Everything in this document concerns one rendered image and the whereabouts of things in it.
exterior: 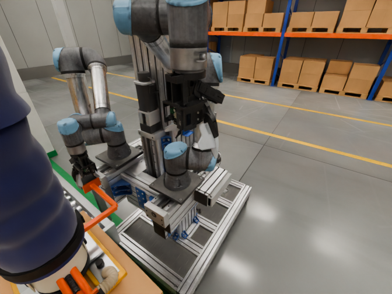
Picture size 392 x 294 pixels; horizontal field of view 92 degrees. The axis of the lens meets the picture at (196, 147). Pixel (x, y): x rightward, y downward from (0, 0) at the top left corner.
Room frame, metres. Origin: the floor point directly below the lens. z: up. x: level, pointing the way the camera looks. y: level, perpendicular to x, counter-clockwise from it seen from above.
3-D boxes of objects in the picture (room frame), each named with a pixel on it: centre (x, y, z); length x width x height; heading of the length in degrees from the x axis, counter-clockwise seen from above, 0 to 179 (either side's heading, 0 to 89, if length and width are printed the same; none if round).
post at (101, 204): (1.31, 0.94, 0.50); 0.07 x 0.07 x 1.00; 53
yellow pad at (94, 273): (0.43, 0.43, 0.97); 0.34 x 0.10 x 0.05; 52
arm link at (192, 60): (0.42, 0.01, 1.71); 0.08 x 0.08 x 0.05
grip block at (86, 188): (0.75, 0.56, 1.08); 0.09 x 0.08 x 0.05; 142
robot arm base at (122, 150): (1.07, 0.52, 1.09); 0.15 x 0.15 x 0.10
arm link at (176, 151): (0.79, 0.10, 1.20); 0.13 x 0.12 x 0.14; 83
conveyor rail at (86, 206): (1.53, 1.52, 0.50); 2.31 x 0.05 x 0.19; 53
